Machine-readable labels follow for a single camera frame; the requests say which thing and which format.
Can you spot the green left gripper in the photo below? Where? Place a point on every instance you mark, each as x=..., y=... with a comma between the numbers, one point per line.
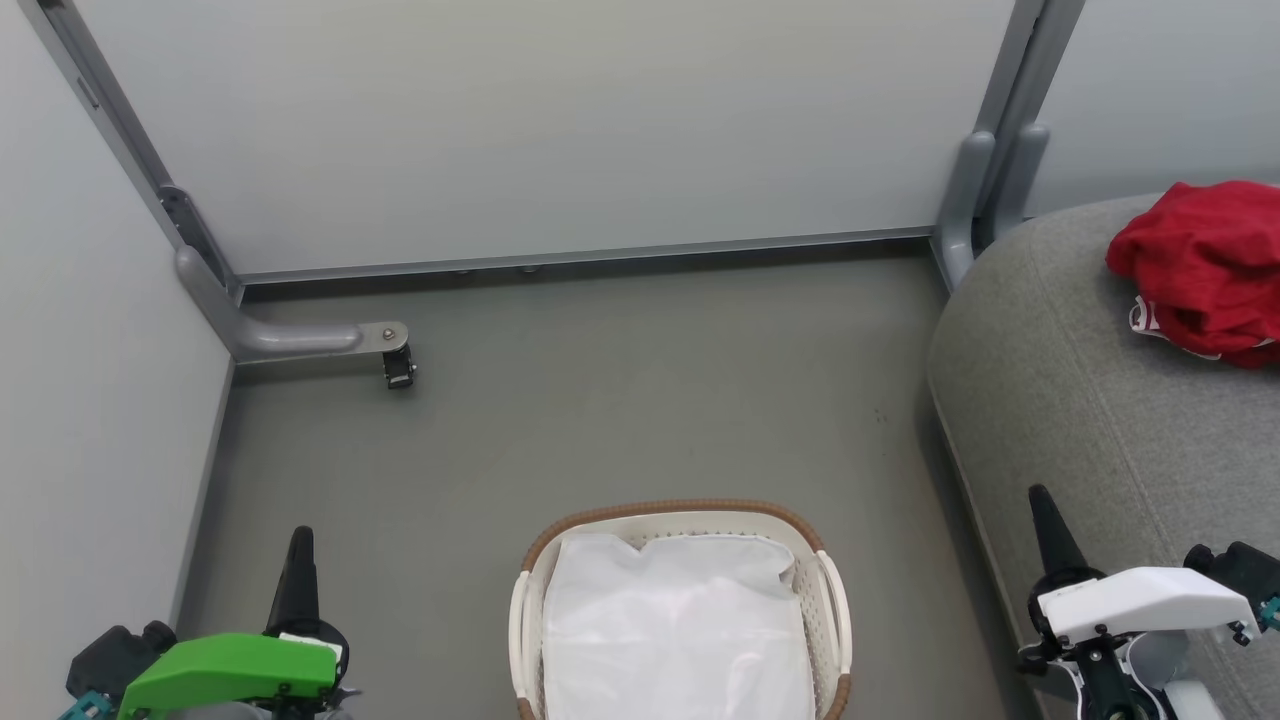
x=230, y=665

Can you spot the red sports jersey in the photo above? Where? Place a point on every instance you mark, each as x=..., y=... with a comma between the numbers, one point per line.
x=1210, y=260

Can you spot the white cloth basket liner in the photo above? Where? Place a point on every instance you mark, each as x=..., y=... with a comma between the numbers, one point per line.
x=680, y=630

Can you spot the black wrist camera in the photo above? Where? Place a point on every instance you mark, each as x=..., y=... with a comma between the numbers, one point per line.
x=1245, y=575
x=115, y=655

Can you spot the grey partition foot with bracket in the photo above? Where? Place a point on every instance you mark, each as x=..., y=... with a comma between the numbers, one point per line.
x=280, y=338

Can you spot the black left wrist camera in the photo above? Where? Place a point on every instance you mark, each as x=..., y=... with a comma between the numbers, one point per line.
x=115, y=655

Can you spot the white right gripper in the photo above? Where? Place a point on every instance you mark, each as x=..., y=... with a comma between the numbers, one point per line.
x=1140, y=600

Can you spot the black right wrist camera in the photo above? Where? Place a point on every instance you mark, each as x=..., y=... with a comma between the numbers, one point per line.
x=1245, y=575

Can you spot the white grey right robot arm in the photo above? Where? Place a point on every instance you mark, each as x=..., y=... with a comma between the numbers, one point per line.
x=1120, y=680

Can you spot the grey fabric sofa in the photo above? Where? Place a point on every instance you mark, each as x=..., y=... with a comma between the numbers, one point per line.
x=1100, y=400

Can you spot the white laundry basket brown rim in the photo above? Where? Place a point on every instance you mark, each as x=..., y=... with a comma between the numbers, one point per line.
x=830, y=620

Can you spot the grey metal partition post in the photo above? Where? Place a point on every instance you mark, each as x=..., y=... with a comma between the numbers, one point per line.
x=110, y=110
x=1010, y=120

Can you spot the small black caster wheel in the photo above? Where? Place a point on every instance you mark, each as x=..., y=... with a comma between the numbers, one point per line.
x=400, y=368

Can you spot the grey partition bottom rail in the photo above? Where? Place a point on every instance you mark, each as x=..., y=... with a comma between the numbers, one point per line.
x=600, y=255

